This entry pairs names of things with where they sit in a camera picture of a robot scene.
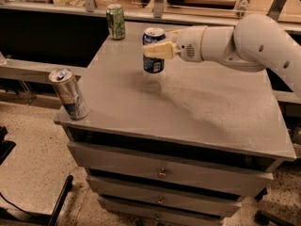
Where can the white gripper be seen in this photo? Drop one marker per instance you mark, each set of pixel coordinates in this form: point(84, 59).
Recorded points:
point(190, 43)

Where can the blue pepsi can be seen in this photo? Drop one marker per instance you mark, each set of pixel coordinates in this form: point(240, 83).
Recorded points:
point(152, 35)

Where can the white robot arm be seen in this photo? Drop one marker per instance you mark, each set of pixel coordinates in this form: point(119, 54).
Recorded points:
point(256, 43)

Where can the green soda can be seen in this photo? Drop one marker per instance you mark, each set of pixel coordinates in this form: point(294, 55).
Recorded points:
point(115, 21)

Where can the silver redbull can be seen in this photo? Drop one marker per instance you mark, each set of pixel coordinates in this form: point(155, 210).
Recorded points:
point(69, 93)

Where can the grey drawer cabinet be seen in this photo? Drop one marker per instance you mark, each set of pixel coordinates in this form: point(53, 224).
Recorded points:
point(202, 112)

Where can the grey metal railing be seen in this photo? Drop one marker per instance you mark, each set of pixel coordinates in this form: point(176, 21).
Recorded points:
point(289, 19)

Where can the middle grey drawer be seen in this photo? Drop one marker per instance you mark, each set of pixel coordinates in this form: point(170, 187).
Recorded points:
point(156, 195)

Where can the grey drawer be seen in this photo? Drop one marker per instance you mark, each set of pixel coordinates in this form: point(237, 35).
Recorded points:
point(159, 213)
point(156, 195)
point(216, 177)

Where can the top grey drawer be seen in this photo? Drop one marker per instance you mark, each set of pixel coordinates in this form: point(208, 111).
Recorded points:
point(216, 177)

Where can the bottom grey drawer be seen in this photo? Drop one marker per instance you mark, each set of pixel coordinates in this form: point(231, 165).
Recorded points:
point(159, 213)

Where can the black chair leg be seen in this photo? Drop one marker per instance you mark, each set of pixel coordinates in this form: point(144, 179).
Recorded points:
point(60, 201)

